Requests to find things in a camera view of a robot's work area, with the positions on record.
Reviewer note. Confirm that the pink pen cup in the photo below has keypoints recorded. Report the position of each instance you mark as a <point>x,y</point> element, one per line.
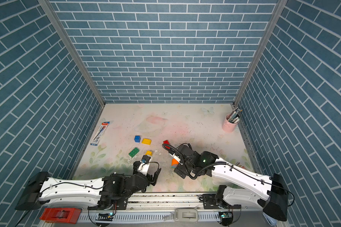
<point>228,126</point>

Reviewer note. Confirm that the dark blue square lego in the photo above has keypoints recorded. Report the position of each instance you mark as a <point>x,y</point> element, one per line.
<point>137,139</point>

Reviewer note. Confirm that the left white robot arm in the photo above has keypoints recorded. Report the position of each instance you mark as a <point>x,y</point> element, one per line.
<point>104,193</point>

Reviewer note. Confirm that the orange half-round lego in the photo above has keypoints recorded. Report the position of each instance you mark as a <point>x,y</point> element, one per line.
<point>174,162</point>

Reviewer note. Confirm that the coloured marker pack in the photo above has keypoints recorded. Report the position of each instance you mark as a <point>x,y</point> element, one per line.
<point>240,165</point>

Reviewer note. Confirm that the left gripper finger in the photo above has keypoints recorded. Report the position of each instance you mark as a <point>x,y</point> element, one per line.
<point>136,166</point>
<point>156,175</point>

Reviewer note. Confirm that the yellow curved lego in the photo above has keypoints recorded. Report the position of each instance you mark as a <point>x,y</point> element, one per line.
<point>146,141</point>

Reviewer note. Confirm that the pen package box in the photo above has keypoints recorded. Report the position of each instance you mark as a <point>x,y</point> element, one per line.
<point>99,134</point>

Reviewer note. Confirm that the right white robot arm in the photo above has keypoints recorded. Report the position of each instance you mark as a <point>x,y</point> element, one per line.
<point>271,191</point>

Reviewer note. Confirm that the grey clamp handle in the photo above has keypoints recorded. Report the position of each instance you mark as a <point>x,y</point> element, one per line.
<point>183,215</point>

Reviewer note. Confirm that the pens in cup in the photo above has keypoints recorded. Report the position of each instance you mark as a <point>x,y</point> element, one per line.
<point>234,116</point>

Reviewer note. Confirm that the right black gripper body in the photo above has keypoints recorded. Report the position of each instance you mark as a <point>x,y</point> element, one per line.
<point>184,168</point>

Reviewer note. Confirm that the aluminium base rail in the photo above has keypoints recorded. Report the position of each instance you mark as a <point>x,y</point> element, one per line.
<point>152,207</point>

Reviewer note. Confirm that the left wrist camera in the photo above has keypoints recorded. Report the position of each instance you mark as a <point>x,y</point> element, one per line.
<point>144,164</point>

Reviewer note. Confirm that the yellow square lego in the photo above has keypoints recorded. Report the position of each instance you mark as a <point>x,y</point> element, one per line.
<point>149,153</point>

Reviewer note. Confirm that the green long lego upper-left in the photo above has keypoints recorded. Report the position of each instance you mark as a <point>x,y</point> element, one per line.
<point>134,152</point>

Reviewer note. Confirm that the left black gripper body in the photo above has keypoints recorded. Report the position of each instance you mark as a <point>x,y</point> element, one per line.
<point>148,181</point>

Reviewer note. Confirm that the red tool on rail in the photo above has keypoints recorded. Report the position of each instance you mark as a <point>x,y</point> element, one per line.
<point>60,215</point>

